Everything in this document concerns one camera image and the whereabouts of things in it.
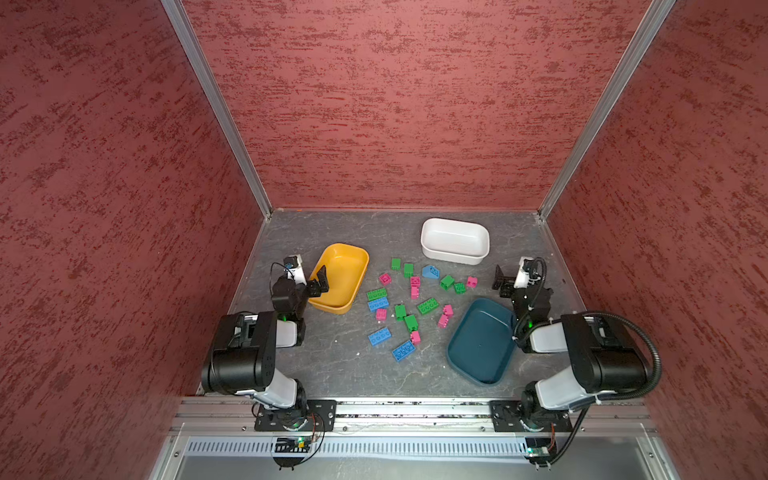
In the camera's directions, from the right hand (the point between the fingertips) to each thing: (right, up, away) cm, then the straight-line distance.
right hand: (510, 270), depth 92 cm
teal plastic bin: (-11, -21, -5) cm, 24 cm away
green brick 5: (-31, -16, -3) cm, 35 cm away
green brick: (-36, +1, +12) cm, 38 cm away
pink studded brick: (-41, -14, -1) cm, 43 cm away
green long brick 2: (-26, -11, 0) cm, 28 cm away
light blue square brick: (-24, -1, +8) cm, 26 cm away
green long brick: (-43, -8, +3) cm, 44 cm away
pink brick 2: (-30, -4, +6) cm, 31 cm away
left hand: (-63, -1, +1) cm, 63 cm away
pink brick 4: (-31, -19, -6) cm, 37 cm away
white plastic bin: (-13, +9, +22) cm, 27 cm away
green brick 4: (-35, -13, -1) cm, 37 cm away
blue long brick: (-42, -11, +1) cm, 43 cm away
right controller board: (-2, -42, -21) cm, 47 cm away
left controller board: (-62, -41, -20) cm, 77 cm away
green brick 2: (-32, -1, +9) cm, 33 cm away
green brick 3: (-19, -5, +6) cm, 21 cm away
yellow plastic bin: (-54, 0, +13) cm, 56 cm away
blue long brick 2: (-41, -19, -5) cm, 46 cm away
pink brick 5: (-20, -12, 0) cm, 23 cm away
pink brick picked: (-40, -4, +8) cm, 41 cm away
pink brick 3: (-30, -7, +3) cm, 31 cm away
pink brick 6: (-22, -16, -2) cm, 27 cm away
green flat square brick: (-15, -7, +5) cm, 17 cm away
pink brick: (-11, -5, +6) cm, 13 cm away
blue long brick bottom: (-34, -23, -7) cm, 41 cm away
